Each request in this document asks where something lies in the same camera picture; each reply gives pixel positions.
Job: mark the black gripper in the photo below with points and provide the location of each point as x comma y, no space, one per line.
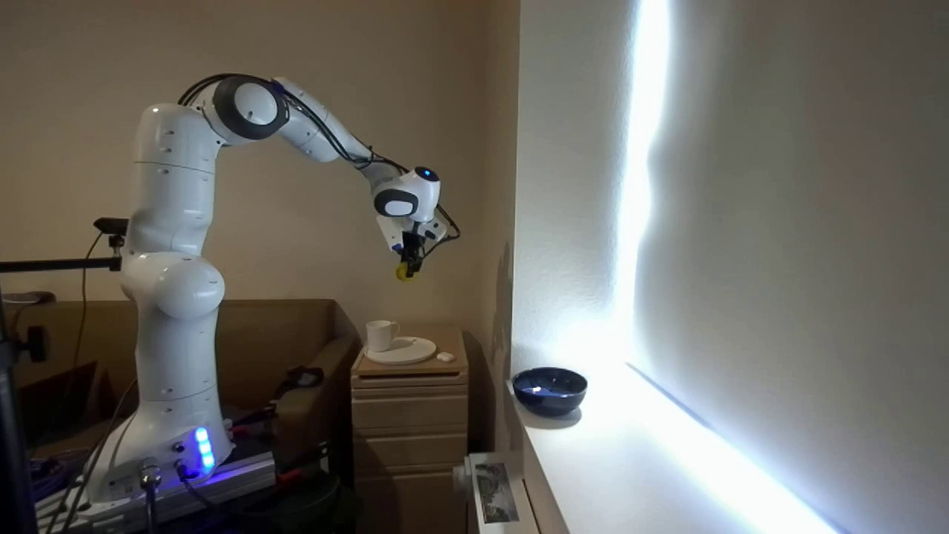
415,237

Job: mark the yellow lemon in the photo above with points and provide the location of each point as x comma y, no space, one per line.
405,272

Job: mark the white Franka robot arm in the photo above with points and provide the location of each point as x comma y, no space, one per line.
174,287

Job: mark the robot base with blue lights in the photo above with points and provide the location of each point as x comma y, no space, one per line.
150,484

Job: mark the white round plate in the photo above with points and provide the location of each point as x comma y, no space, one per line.
405,351

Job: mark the light wooden drawer cabinet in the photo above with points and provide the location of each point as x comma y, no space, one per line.
411,426

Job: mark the dark blue ceramic bowl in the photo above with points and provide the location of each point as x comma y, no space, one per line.
550,388

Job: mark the white cup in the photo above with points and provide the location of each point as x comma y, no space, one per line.
380,336

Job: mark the small white flat object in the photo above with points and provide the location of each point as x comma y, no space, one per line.
447,358

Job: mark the large brown cardboard box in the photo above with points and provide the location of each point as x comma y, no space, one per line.
278,346

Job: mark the white roller blind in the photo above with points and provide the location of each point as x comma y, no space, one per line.
791,228

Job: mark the small black mounted camera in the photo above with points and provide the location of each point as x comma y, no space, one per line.
111,229

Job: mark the black horizontal camera pole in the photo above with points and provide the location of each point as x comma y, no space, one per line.
54,265

